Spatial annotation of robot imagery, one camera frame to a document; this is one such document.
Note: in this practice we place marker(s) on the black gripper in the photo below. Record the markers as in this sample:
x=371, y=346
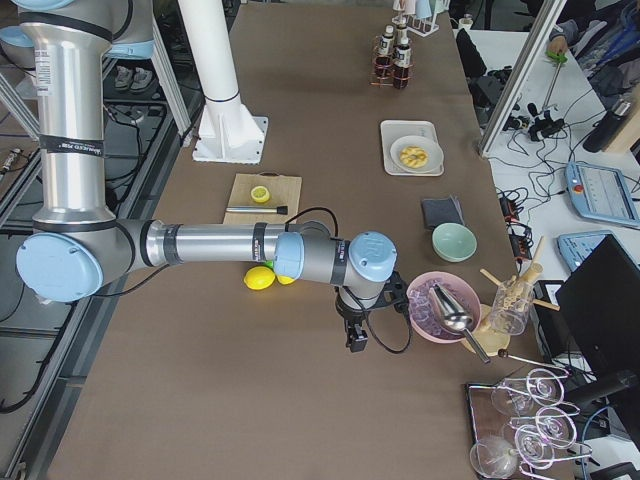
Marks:
x=351, y=316

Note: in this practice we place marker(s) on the blue teach pendant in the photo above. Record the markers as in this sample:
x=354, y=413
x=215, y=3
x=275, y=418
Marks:
x=574, y=248
x=600, y=193

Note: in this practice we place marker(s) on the mint green bowl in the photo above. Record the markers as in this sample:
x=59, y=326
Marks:
x=454, y=242

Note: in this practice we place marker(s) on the whole yellow lemon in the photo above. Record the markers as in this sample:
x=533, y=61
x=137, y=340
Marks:
x=259, y=278

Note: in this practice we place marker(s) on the black monitor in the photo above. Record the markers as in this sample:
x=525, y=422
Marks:
x=600, y=304

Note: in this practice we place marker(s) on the cream serving tray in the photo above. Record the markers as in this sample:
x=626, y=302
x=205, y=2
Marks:
x=392, y=130

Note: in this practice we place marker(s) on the dark grey folded cloth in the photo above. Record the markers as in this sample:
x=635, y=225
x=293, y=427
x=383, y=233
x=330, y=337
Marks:
x=437, y=211

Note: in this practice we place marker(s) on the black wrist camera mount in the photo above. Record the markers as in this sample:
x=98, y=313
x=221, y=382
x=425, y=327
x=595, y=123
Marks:
x=394, y=293

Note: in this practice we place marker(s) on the half lemon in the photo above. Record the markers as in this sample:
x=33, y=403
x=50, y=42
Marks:
x=260, y=194

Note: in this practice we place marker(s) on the tea bottle white cap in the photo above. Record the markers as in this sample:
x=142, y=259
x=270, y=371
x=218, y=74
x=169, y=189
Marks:
x=402, y=63

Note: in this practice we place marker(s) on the wooden cup tree stand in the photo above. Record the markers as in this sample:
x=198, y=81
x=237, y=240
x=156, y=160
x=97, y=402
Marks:
x=530, y=276

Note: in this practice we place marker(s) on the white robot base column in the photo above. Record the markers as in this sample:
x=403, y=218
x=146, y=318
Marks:
x=228, y=132

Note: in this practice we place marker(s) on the wine glass rack tray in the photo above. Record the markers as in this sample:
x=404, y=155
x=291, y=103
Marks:
x=522, y=427

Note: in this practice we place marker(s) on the wooden cutting board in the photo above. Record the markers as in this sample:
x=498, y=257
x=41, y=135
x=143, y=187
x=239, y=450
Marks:
x=284, y=191

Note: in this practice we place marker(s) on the copper wire bottle rack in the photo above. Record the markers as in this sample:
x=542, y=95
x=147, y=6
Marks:
x=389, y=81

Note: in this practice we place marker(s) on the black water bottle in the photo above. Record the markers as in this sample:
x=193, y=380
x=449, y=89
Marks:
x=608, y=126

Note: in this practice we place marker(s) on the white plate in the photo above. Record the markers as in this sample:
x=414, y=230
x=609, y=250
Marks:
x=417, y=154

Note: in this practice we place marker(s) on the clear glass mug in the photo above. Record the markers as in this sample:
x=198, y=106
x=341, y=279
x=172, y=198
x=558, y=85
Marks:
x=510, y=310

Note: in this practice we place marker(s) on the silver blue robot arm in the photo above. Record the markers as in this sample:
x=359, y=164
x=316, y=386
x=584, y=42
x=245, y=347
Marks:
x=78, y=245

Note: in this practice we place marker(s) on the metal ice scoop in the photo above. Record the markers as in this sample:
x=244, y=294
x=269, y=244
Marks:
x=456, y=319

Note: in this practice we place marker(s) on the pink bowl with ice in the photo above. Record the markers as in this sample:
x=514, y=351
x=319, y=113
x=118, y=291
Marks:
x=423, y=313

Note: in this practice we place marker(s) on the aluminium frame post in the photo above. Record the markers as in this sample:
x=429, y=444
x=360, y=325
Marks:
x=536, y=40

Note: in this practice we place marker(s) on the steel muddler black tip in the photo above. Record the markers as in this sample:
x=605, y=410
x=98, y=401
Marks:
x=278, y=210

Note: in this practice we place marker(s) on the white mug rack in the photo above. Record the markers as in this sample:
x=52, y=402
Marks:
x=417, y=15

